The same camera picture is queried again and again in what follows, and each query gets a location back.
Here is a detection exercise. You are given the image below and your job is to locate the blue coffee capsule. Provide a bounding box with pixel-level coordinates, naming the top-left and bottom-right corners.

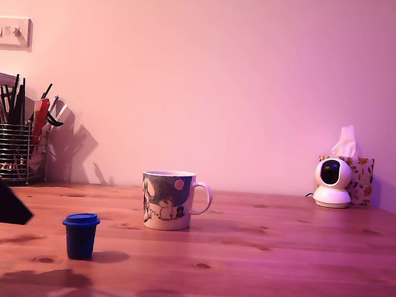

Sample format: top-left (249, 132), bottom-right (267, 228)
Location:
top-left (59, 210), bottom-right (102, 262)

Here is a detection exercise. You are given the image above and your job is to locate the pale plastic bag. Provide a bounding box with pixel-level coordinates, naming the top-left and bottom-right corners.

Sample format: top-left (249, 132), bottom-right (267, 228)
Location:
top-left (28, 123), bottom-right (60, 174)

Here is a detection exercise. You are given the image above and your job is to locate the red utensil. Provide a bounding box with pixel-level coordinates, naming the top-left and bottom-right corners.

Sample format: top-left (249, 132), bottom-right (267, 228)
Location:
top-left (31, 98), bottom-right (51, 145)

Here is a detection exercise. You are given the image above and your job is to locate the wide black spatula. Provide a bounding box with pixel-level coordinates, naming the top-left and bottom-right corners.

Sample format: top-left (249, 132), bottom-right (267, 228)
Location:
top-left (14, 77), bottom-right (29, 126)

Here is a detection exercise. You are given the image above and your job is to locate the black curved utensil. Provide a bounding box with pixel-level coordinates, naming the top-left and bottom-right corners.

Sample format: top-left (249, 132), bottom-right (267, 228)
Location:
top-left (46, 112), bottom-right (65, 128)

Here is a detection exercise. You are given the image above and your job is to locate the silver metal utensil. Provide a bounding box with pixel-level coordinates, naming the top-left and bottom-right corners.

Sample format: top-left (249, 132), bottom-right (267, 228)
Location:
top-left (48, 94), bottom-right (71, 123)

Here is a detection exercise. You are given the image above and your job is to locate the thin black stick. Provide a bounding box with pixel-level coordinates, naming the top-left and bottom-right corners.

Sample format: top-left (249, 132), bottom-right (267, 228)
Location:
top-left (12, 73), bottom-right (22, 116)

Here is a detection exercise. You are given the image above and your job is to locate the cartoon print ceramic mug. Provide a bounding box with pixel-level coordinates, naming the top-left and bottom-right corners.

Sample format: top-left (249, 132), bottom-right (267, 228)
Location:
top-left (139, 168), bottom-right (215, 235)

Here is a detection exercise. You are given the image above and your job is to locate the white tissue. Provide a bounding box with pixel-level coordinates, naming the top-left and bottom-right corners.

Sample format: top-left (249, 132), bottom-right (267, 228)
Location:
top-left (330, 123), bottom-right (361, 158)

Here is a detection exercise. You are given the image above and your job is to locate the leaf print tissue box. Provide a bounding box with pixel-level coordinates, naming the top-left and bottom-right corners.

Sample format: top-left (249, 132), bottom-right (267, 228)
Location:
top-left (315, 153), bottom-right (376, 206)

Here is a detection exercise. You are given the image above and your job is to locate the chrome wire utensil holder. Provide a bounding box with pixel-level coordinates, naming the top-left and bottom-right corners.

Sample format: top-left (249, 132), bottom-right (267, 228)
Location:
top-left (0, 120), bottom-right (50, 188)

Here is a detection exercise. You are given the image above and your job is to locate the black utensil handle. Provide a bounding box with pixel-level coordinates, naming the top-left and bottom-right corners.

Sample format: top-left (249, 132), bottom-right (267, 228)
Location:
top-left (40, 83), bottom-right (54, 101)

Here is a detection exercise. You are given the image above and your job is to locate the white wall switch plate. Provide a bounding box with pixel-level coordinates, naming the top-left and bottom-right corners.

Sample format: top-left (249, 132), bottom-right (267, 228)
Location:
top-left (0, 16), bottom-right (35, 53)

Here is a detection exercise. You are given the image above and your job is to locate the small white round camera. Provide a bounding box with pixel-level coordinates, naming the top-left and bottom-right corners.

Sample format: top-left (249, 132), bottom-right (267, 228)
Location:
top-left (311, 156), bottom-right (355, 210)

